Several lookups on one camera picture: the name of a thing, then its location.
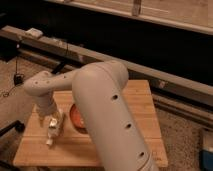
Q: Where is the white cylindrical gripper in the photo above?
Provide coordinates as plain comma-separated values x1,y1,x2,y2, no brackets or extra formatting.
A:
35,94,59,129

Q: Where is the white plastic bottle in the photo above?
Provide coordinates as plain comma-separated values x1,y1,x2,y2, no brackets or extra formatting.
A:
46,109,65,147

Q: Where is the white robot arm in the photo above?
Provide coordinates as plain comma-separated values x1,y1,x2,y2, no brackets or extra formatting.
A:
24,60,159,171

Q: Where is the orange ceramic bowl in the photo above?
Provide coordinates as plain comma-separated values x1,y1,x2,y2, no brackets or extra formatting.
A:
69,104,86,131

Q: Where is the black chair leg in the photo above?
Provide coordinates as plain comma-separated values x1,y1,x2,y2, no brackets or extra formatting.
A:
0,120,25,137

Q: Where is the long wooden beam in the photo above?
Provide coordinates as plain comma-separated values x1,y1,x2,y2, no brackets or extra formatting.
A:
0,25,213,107

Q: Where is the small white box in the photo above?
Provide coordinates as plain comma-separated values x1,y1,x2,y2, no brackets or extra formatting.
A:
26,28,43,38

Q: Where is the blue white container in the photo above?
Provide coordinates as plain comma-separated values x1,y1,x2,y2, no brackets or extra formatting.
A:
199,129,213,171

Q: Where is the black cable with plug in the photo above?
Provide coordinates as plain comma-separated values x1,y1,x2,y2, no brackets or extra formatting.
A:
0,35,26,99

